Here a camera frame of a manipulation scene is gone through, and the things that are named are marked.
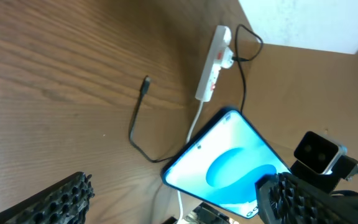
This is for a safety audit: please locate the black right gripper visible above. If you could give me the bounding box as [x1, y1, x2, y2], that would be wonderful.
[290, 156, 358, 194]

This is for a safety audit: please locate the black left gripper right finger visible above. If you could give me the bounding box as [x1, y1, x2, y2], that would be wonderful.
[255, 172, 358, 224]

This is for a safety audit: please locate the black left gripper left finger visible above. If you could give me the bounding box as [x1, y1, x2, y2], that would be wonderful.
[0, 172, 94, 224]

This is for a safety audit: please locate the blue Samsung smartphone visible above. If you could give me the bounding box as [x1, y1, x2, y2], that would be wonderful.
[162, 107, 289, 219]

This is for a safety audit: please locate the black USB charging cable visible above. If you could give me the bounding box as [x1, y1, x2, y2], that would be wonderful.
[128, 24, 264, 164]

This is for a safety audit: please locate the white USB charger adapter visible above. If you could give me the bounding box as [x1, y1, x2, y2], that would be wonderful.
[216, 47, 234, 69]

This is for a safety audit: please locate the brown cardboard sheet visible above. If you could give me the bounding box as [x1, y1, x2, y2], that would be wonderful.
[237, 40, 358, 200]

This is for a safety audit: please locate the white power strip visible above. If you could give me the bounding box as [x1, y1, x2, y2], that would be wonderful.
[195, 26, 232, 102]

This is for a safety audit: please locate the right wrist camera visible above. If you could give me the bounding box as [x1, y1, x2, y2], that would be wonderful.
[294, 131, 347, 175]

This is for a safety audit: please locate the white power strip cord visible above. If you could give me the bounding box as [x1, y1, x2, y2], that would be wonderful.
[175, 100, 204, 224]

